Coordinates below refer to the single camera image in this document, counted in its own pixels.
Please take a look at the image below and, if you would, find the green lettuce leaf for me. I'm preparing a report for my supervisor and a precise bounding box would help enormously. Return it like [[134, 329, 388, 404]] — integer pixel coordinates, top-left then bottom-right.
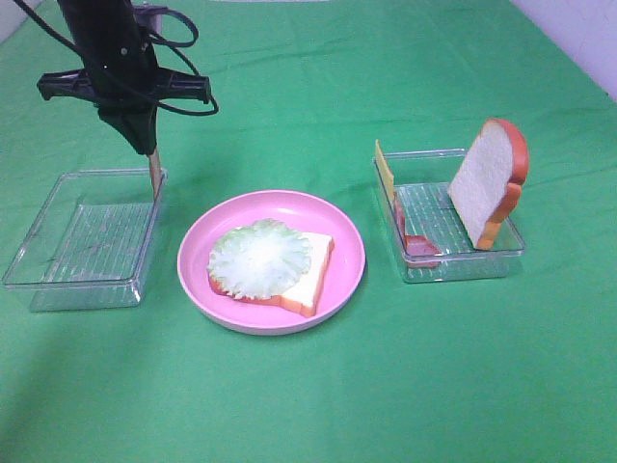
[[206, 218, 313, 299]]

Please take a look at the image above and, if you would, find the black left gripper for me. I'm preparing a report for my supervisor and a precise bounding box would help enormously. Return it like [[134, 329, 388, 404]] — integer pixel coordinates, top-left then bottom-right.
[[37, 48, 211, 155]]

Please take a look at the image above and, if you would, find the right clear plastic container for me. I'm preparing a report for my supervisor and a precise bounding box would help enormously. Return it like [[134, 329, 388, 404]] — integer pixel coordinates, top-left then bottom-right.
[[373, 149, 525, 284]]

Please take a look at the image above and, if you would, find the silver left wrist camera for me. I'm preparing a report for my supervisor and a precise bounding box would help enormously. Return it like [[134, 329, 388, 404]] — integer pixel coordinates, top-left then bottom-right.
[[132, 4, 168, 34]]

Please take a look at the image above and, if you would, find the bacon strip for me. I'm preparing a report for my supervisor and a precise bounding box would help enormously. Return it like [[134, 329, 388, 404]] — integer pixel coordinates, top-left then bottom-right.
[[393, 195, 441, 259], [147, 147, 163, 201]]

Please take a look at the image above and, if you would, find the pink plate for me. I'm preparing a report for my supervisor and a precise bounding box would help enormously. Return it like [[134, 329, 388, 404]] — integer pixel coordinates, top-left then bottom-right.
[[177, 190, 365, 336]]

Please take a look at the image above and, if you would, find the toast bread slice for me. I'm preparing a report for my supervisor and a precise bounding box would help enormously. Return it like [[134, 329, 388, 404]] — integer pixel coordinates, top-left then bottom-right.
[[447, 118, 530, 250], [207, 231, 335, 317]]

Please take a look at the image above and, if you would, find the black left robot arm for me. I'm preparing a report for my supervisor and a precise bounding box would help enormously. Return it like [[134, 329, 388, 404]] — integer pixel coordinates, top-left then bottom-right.
[[38, 1, 218, 155]]

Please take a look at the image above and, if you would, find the clear plastic container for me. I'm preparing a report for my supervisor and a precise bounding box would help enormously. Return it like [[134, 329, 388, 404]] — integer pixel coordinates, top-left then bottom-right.
[[2, 168, 163, 312], [373, 149, 525, 284]]

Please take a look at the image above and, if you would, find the left clear plastic container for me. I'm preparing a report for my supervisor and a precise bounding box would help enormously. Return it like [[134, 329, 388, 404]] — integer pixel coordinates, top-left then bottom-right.
[[2, 168, 163, 312]]

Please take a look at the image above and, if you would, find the yellow cheese slice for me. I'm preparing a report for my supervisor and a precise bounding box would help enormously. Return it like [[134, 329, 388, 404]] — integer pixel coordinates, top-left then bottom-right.
[[375, 140, 395, 204]]

